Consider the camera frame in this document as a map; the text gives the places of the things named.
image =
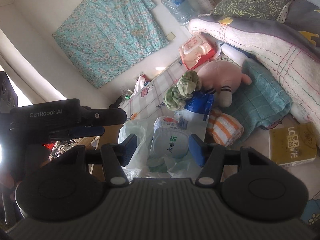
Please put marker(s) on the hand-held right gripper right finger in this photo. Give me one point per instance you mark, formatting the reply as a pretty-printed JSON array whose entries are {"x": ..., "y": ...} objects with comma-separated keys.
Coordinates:
[{"x": 196, "y": 150}]

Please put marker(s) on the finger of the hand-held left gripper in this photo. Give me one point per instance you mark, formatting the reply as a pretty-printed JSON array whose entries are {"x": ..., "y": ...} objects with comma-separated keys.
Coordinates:
[
  {"x": 105, "y": 117},
  {"x": 87, "y": 131}
]

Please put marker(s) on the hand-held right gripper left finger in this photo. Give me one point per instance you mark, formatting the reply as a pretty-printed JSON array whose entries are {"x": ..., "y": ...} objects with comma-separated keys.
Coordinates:
[{"x": 128, "y": 147}]

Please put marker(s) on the brown cardboard box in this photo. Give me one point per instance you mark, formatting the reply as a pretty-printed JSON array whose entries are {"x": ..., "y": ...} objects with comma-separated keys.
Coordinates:
[{"x": 86, "y": 143}]

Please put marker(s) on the white yoghurt cup pack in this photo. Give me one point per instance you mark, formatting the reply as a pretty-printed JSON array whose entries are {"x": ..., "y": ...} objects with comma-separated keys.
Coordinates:
[{"x": 167, "y": 140}]

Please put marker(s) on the teal woven towel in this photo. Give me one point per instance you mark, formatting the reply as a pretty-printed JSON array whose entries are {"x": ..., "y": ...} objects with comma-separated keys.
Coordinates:
[{"x": 260, "y": 97}]

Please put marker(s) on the dark cloth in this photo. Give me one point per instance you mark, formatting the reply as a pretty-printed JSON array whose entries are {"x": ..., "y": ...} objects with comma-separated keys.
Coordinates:
[{"x": 116, "y": 103}]

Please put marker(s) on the parked bicycle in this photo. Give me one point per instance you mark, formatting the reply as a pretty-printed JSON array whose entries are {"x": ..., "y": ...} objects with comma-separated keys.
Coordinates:
[{"x": 62, "y": 148}]

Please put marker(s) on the orange striped towel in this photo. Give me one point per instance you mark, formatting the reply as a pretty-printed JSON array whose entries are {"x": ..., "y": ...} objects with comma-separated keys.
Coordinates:
[{"x": 222, "y": 127}]

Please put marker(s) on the small white plastic bag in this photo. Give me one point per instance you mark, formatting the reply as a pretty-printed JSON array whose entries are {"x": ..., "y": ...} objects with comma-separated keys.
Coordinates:
[{"x": 139, "y": 86}]

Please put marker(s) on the blue and white pouch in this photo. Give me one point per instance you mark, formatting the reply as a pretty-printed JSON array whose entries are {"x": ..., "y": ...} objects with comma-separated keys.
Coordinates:
[{"x": 197, "y": 103}]

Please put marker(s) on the green crumpled scrunchie cloth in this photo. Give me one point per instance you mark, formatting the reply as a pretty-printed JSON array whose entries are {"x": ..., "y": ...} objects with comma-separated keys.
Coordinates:
[{"x": 180, "y": 92}]

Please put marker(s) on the pink plush toy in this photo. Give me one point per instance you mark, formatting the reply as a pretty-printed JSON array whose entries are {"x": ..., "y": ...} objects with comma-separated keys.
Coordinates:
[{"x": 220, "y": 76}]

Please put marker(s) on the yellow tissue pack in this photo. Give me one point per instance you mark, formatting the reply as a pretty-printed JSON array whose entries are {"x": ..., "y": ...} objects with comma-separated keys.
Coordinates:
[{"x": 292, "y": 142}]

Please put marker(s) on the pink wet wipes pack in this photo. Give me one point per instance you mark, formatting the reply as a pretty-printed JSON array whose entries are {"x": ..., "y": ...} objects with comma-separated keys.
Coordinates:
[{"x": 196, "y": 51}]

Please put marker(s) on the white bottle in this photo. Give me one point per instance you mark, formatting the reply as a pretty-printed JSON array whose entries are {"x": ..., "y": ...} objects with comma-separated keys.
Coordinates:
[{"x": 235, "y": 53}]

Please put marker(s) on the white stitched quilt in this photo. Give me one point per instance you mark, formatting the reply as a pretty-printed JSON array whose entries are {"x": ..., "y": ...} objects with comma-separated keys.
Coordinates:
[{"x": 275, "y": 52}]

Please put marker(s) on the blue water jug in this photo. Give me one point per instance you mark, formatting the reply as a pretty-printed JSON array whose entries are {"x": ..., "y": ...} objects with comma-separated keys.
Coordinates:
[{"x": 180, "y": 7}]

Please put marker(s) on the green leaf printed pillow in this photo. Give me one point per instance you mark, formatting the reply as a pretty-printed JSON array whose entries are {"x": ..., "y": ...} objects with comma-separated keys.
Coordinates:
[{"x": 255, "y": 0}]

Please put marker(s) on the grey star printed blanket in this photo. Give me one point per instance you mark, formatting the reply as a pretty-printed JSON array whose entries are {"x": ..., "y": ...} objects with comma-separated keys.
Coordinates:
[{"x": 300, "y": 12}]

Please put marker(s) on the teal floral wall cloth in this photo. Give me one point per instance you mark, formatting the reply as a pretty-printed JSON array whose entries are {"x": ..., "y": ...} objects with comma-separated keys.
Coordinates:
[{"x": 107, "y": 30}]

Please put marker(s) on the beige wall socket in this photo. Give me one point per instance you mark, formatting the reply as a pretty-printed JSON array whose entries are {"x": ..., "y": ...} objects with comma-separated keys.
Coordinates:
[{"x": 171, "y": 36}]

